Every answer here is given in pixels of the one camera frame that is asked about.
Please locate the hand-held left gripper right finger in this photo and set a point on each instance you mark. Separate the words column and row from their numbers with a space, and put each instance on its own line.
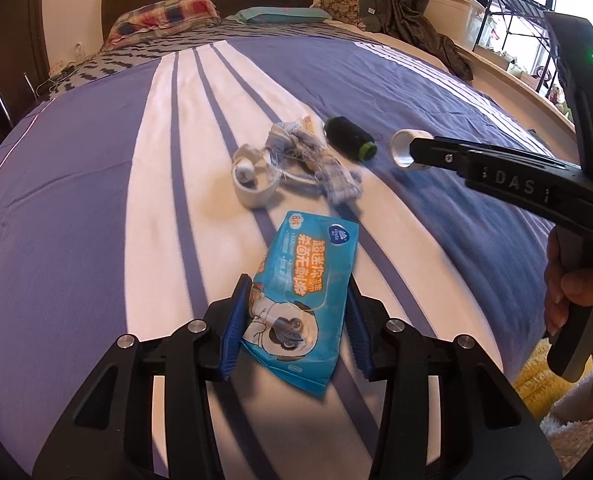
column 359, row 330

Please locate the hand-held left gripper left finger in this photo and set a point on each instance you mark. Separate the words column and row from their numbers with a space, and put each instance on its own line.
column 231, row 330

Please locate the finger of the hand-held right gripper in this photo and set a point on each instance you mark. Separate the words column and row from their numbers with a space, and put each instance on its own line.
column 436, row 155

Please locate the white tape roll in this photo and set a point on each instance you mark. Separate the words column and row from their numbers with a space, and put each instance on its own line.
column 251, row 192
column 401, row 147

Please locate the blue wet wipes packet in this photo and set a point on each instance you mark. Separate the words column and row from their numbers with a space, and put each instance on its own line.
column 301, row 270

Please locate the person's right hand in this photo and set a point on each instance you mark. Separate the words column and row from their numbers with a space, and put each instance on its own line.
column 589, row 287

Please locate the black thread spool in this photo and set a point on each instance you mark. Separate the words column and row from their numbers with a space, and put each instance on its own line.
column 349, row 137

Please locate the frayed blue fabric scraps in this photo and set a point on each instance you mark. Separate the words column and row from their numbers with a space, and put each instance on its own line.
column 309, row 157

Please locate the white tape roll on bed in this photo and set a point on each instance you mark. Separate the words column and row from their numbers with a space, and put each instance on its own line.
column 251, row 192

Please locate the white storage box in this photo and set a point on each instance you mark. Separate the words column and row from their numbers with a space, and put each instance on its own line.
column 451, row 15

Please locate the brown curtain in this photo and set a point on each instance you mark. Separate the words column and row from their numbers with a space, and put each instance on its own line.
column 406, row 5

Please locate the grey green cushion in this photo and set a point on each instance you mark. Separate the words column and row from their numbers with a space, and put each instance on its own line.
column 371, row 10

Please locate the yellow fluffy rug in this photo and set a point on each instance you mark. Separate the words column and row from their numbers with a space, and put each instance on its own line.
column 541, row 380

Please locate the blue white striped bedsheet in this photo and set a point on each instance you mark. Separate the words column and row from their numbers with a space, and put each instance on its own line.
column 101, row 185

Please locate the teal pillow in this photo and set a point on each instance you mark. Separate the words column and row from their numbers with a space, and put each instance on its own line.
column 281, row 14

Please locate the white fluffy rug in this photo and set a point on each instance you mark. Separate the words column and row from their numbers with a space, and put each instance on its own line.
column 576, row 440

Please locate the grey black patterned blanket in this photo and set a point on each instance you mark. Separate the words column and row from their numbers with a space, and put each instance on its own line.
column 141, row 55

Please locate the red blue plaid pillow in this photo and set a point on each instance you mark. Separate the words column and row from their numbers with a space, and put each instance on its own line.
column 161, row 17

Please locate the brown wooden wardrobe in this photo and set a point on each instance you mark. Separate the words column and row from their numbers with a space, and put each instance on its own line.
column 6, row 20

